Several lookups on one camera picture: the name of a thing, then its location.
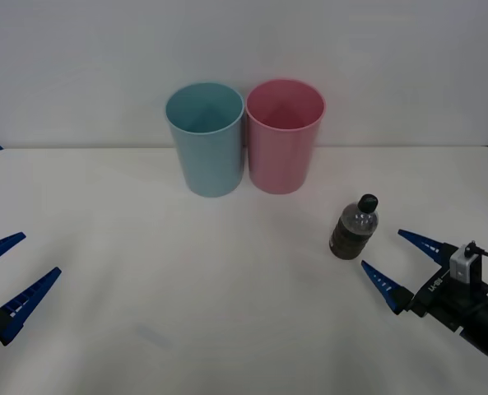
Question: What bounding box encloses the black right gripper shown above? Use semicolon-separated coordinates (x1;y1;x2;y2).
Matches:
360;229;488;335

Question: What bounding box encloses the small dark plastic bottle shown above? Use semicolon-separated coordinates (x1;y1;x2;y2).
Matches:
328;193;380;261

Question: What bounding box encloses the pink plastic bin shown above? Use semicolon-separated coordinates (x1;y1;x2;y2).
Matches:
244;78;326;195

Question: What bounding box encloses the pale blue plastic bin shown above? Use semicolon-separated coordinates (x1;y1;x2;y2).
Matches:
164;81;245;198

